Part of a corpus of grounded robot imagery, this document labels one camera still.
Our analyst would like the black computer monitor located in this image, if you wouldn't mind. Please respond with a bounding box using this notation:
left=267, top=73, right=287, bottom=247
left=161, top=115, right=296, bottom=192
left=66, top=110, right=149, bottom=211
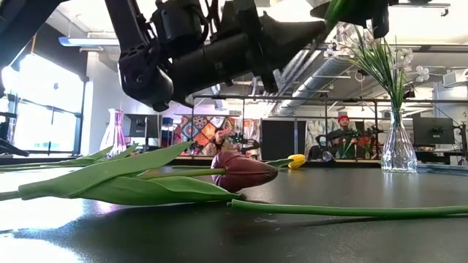
left=123, top=113, right=162, bottom=139
left=412, top=116, right=456, bottom=145

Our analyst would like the white wall air unit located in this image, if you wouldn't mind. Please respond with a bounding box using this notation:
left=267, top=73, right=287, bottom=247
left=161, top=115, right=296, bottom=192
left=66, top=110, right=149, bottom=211
left=442, top=68, right=468, bottom=88

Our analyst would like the long ceiling light bar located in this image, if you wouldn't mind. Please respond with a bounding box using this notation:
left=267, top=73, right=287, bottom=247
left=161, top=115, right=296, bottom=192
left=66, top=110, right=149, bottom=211
left=58, top=36, right=120, bottom=47

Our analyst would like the red flower bunch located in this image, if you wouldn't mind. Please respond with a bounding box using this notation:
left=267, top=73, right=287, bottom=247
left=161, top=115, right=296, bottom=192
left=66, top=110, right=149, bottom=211
left=356, top=135, right=373, bottom=159

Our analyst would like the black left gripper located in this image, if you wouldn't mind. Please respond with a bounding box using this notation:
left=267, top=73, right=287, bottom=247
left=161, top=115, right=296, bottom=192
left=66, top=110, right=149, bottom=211
left=223, top=0, right=328, bottom=95

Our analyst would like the white flower bunch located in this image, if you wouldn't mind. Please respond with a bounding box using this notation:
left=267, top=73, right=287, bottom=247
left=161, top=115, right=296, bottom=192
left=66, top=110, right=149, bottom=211
left=323, top=0, right=431, bottom=114

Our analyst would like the black equipment stand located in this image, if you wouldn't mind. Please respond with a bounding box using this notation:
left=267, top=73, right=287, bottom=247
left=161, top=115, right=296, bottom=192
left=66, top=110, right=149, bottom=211
left=0, top=111, right=30, bottom=157

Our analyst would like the black overhead frame rail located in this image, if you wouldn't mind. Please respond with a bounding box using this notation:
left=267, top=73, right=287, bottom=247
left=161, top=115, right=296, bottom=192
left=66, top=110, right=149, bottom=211
left=189, top=94, right=468, bottom=105

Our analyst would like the colourful patterned tapestry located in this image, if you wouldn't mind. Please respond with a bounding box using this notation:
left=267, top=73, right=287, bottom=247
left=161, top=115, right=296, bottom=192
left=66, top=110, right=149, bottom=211
left=173, top=115, right=263, bottom=156

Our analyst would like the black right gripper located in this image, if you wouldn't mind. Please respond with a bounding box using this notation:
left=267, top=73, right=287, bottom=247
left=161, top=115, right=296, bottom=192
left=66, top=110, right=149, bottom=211
left=309, top=0, right=390, bottom=39

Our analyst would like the silver ventilation duct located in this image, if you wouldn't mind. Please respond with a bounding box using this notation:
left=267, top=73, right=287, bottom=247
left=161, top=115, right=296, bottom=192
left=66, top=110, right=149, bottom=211
left=277, top=54, right=352, bottom=116

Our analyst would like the person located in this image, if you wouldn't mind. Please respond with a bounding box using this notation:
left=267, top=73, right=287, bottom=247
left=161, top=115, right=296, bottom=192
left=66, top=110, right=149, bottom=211
left=327, top=114, right=361, bottom=160
left=210, top=126, right=237, bottom=154

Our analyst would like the purple tulip with green leaves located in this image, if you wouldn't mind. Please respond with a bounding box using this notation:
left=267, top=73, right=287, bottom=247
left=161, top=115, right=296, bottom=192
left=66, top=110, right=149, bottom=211
left=0, top=140, right=279, bottom=206

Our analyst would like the black partition panel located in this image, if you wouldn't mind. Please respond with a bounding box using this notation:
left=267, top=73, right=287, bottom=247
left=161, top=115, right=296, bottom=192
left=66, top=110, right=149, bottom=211
left=261, top=119, right=307, bottom=161

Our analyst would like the window with black frame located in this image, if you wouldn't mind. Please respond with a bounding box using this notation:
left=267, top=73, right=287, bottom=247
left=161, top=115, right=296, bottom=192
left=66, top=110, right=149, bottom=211
left=0, top=54, right=86, bottom=156

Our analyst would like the clear glass vase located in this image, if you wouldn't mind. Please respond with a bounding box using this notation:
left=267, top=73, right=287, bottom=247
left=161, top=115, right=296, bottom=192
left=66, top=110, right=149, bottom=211
left=380, top=108, right=418, bottom=174

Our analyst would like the long green flower stem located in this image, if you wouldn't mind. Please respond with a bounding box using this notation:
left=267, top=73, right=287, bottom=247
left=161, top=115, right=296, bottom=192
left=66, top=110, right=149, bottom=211
left=227, top=199, right=468, bottom=221

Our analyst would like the purple glass vase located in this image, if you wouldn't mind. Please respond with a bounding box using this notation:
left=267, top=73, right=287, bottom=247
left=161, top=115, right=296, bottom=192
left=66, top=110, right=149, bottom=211
left=99, top=108, right=129, bottom=158

